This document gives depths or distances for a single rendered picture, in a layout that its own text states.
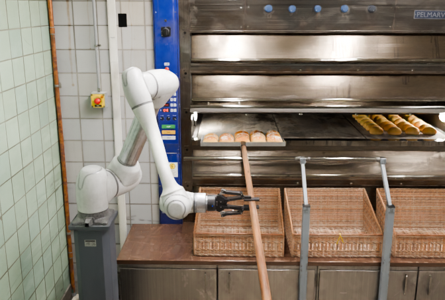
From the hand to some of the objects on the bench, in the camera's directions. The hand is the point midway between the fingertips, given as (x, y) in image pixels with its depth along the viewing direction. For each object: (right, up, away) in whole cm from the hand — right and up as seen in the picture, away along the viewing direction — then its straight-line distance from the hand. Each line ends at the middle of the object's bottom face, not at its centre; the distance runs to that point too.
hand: (251, 202), depth 228 cm
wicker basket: (-2, -38, +101) cm, 108 cm away
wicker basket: (+56, -38, +100) cm, 121 cm away
